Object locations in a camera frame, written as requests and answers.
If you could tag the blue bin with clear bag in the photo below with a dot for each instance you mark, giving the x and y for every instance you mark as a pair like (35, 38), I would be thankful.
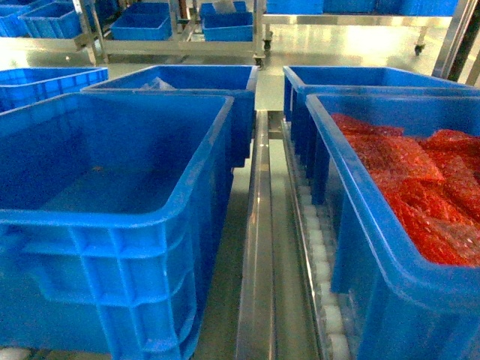
(236, 81)

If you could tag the blue bin far left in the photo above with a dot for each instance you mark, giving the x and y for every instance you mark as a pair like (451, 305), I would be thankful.
(27, 85)

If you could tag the empty blue plastic bin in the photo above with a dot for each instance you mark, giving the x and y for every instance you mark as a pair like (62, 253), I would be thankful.
(112, 209)

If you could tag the distant steel rack cart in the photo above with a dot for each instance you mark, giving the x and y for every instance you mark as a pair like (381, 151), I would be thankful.
(100, 47)

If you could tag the blue bin with red bags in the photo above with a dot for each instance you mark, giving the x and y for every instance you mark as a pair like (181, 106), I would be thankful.
(401, 305)

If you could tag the steel flow rack shelf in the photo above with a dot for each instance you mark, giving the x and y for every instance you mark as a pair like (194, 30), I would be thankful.
(270, 297)

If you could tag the blue bin rear right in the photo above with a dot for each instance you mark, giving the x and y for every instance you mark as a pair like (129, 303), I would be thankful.
(301, 81)

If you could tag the red bubble wrap bags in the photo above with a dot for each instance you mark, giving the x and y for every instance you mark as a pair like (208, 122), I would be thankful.
(431, 184)

